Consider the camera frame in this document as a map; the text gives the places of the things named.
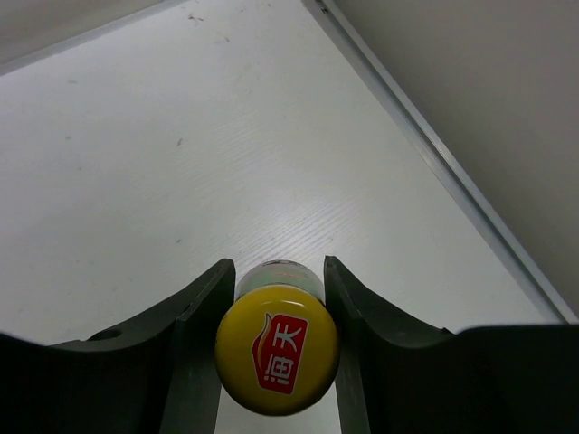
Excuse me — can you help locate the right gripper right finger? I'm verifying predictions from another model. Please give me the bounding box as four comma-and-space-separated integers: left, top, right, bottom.
324, 257, 578, 433

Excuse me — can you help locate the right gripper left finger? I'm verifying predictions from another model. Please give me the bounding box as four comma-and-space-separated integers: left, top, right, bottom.
1, 259, 235, 433

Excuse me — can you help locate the green bottle yellow cap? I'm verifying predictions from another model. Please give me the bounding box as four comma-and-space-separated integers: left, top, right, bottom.
214, 259, 340, 417

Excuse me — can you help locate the aluminium table edge rail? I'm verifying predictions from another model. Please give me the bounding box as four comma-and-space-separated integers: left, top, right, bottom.
303, 1, 578, 325

